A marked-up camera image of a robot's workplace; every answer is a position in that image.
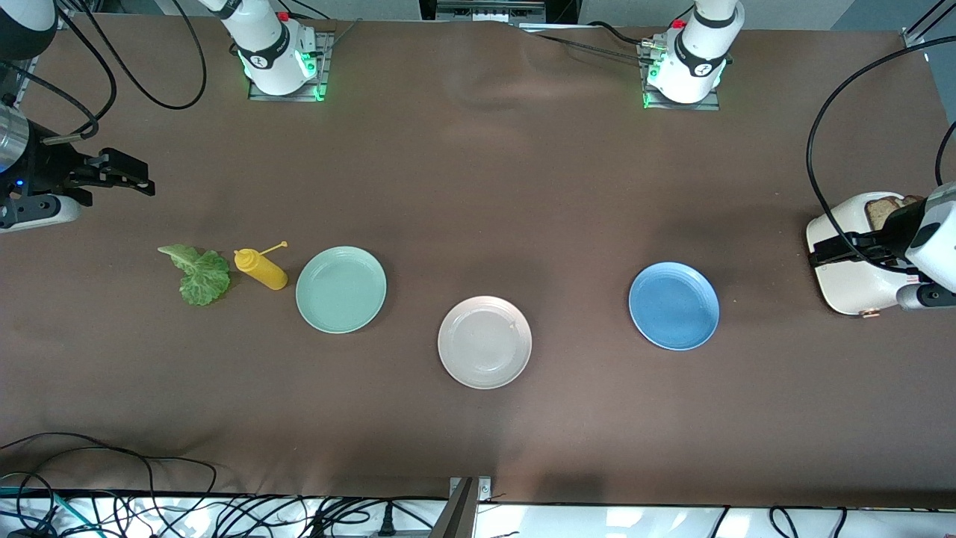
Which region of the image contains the green plate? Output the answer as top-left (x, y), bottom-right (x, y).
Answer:
top-left (295, 246), bottom-right (388, 334)

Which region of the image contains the grey metal bracket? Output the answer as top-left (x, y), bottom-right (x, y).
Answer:
top-left (444, 476), bottom-right (493, 538)

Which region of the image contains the black cable on table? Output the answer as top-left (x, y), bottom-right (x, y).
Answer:
top-left (515, 21), bottom-right (662, 64)

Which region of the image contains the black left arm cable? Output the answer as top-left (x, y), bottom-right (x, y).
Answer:
top-left (805, 36), bottom-right (956, 270)

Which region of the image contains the black looping floor cable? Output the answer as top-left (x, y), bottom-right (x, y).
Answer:
top-left (0, 432), bottom-right (219, 538)

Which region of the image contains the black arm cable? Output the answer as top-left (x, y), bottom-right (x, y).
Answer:
top-left (0, 0), bottom-right (208, 144)
top-left (805, 36), bottom-right (956, 270)

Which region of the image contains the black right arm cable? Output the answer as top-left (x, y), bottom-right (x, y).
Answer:
top-left (0, 0), bottom-right (208, 144)

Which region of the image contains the green lettuce leaf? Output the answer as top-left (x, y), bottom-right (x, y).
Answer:
top-left (158, 244), bottom-right (232, 306)

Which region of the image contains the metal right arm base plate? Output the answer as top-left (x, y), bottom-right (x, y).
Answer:
top-left (246, 30), bottom-right (335, 104)

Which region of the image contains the yellow mustard squeeze bottle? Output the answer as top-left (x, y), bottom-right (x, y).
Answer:
top-left (234, 241), bottom-right (289, 291)

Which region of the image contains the teal cable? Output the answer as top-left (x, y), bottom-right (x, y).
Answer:
top-left (0, 486), bottom-right (84, 534)

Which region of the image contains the cream white toaster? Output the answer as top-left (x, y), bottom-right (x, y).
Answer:
top-left (805, 192), bottom-right (927, 318)

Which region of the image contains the beige plate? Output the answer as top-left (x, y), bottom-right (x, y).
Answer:
top-left (437, 296), bottom-right (533, 390)

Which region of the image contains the brown tablecloth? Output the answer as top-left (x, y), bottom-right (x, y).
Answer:
top-left (0, 13), bottom-right (956, 510)

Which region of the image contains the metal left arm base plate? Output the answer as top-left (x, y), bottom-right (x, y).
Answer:
top-left (642, 41), bottom-right (722, 112)

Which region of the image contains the aluminium frame profile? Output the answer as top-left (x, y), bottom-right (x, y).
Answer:
top-left (899, 0), bottom-right (956, 51)
top-left (9, 56), bottom-right (38, 105)

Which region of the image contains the black equipment box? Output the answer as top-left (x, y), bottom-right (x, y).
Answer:
top-left (418, 0), bottom-right (580, 25)

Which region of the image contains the blue plate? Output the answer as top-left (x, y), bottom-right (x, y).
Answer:
top-left (628, 262), bottom-right (721, 351)

